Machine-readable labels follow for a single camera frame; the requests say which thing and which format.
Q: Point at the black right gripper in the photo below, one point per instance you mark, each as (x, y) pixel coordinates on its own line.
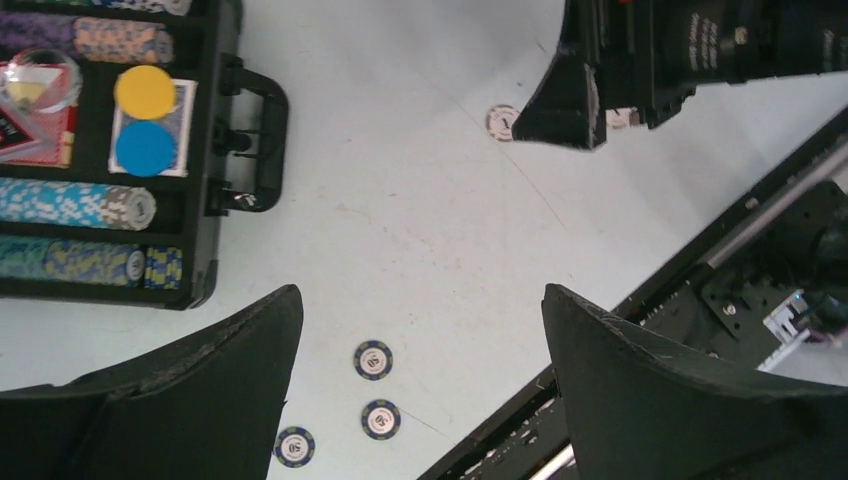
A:
(616, 54)

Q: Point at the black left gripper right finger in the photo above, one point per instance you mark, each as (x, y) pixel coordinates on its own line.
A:
(641, 406)

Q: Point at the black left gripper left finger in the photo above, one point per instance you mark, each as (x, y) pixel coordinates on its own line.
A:
(206, 406)

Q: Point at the grey white poker chip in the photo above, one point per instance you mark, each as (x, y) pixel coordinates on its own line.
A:
(499, 122)
(622, 118)

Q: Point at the blue round button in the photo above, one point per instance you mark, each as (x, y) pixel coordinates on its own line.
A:
(145, 149)

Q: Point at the blue playing card deck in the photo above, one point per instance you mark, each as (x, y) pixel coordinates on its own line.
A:
(177, 123)

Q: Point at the yellow round button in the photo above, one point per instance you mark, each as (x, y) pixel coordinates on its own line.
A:
(145, 92)

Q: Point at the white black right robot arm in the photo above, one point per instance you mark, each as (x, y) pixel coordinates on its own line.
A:
(743, 41)

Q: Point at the black poker set case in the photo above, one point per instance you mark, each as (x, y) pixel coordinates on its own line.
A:
(235, 157)

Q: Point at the blue poker chip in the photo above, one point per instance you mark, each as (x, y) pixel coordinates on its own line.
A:
(373, 360)
(380, 419)
(294, 447)

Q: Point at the light blue grey chip row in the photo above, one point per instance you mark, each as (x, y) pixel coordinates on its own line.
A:
(77, 204)

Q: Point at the red playing card deck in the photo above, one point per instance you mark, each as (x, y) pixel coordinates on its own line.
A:
(59, 125)

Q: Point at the all in triangle token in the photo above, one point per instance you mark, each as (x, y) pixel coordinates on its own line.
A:
(20, 135)

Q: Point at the clear round dealer button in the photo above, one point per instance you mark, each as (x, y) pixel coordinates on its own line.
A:
(41, 80)

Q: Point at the purple orange chip row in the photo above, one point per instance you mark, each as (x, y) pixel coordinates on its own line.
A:
(88, 38)

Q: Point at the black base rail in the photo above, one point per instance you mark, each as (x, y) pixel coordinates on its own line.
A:
(766, 279)

